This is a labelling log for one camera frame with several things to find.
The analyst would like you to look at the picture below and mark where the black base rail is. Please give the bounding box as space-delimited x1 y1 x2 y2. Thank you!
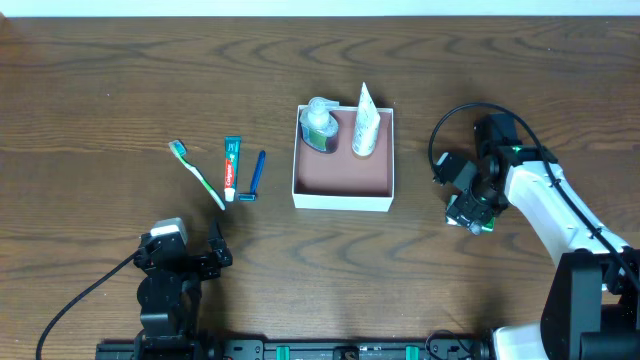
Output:
95 336 496 360

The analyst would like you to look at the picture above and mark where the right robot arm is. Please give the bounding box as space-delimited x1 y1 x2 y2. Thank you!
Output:
434 114 639 359

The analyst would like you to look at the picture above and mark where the Colgate toothpaste tube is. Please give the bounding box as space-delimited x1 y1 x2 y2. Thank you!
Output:
224 136 242 202

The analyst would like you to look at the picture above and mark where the green white toothbrush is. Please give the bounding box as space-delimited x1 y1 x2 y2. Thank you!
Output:
168 140 226 211

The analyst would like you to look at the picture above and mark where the clear pump sanitizer bottle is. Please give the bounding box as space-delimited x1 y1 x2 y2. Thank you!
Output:
299 97 340 154

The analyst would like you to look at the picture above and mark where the white square cardboard box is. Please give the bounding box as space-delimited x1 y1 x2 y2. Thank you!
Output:
291 106 395 212

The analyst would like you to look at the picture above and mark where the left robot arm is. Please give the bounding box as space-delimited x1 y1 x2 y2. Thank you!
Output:
134 217 233 359

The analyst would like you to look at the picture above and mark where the white lotion tube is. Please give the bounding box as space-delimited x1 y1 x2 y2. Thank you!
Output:
352 83 381 158

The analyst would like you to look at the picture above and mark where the blue disposable razor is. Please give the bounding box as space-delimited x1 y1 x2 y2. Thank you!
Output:
238 150 266 202

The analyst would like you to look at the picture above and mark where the green soap bar pack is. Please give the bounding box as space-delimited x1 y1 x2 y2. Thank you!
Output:
445 193 495 235

